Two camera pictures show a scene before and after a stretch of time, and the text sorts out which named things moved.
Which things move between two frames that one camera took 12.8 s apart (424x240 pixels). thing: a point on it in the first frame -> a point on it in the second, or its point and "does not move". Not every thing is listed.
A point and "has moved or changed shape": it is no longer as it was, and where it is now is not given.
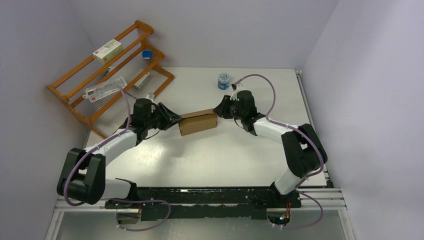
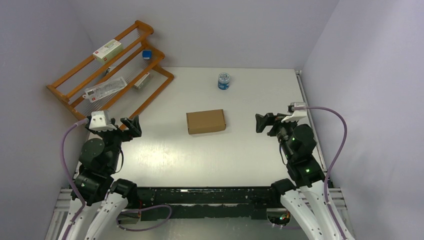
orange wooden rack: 103,88 does not move
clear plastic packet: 97,92 does not move
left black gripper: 168,117 -> 132,125
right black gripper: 221,110 -> 268,119
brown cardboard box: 197,122 has moved or changed shape
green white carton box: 107,53 does not move
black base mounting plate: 153,203 does not move
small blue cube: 146,54 does not move
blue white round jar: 223,81 does not move
